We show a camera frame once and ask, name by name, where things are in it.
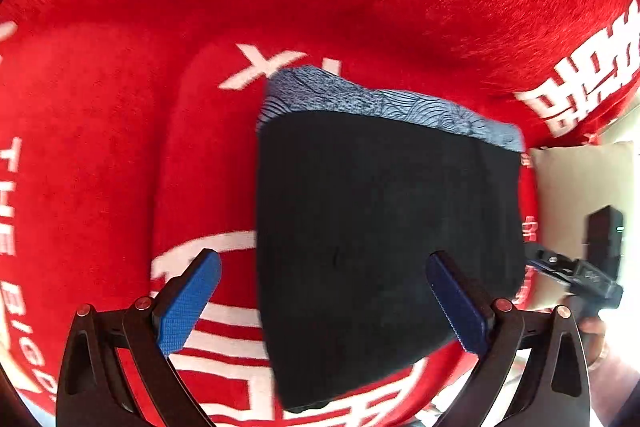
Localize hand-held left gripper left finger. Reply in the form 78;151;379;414
56;249;223;427

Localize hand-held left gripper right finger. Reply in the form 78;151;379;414
426;250;591;427

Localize black pants with blue pattern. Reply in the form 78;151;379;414
255;66;529;413

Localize person's right hand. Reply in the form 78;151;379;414
579;316;640;374

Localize red printed blanket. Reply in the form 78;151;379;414
0;0;640;427

